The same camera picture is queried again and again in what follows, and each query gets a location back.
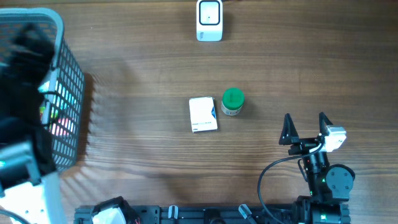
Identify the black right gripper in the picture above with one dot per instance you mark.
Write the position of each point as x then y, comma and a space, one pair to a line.
302, 144

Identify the green lid spice jar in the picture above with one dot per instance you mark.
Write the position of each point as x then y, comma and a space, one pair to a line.
232, 101

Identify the white cardboard box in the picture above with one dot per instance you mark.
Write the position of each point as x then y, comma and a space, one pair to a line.
202, 114

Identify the red white tissue pack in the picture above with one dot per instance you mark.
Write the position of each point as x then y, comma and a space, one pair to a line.
63, 127

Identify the mint green tissue pack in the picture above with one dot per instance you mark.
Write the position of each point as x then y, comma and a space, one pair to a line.
70, 87

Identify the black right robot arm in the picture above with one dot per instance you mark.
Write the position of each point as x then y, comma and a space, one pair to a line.
329, 185

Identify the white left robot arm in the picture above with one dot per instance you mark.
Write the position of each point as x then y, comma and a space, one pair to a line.
30, 180

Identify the white barcode scanner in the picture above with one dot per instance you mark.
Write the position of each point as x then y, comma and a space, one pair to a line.
209, 20

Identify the grey plastic shopping basket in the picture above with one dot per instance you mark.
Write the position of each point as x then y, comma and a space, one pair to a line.
49, 24

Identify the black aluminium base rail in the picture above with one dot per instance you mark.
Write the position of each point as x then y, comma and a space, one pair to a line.
154, 214

